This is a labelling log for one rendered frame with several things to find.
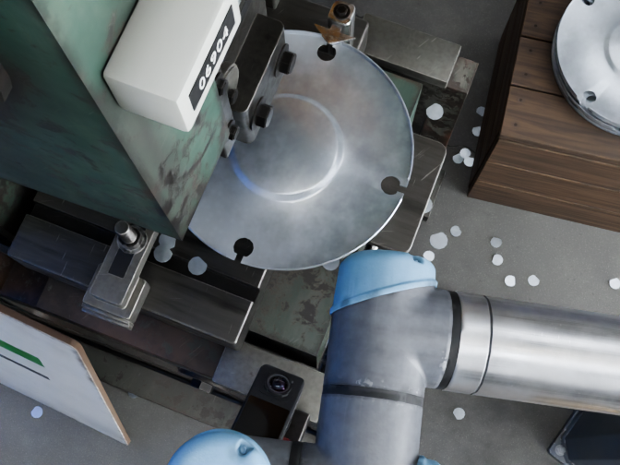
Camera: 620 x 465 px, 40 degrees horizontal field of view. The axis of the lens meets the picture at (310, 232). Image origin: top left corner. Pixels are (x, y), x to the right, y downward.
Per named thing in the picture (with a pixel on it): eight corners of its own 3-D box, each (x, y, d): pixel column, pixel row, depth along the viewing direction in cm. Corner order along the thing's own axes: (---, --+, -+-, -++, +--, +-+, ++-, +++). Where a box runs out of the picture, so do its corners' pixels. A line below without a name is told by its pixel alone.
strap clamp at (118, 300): (188, 203, 104) (174, 175, 94) (131, 330, 100) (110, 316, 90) (144, 185, 105) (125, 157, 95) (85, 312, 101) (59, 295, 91)
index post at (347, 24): (354, 41, 110) (357, 2, 100) (346, 61, 109) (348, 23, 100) (334, 33, 110) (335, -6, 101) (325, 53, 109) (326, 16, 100)
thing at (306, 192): (220, 1, 103) (219, -3, 102) (447, 80, 100) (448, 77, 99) (118, 216, 96) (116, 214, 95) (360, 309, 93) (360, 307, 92)
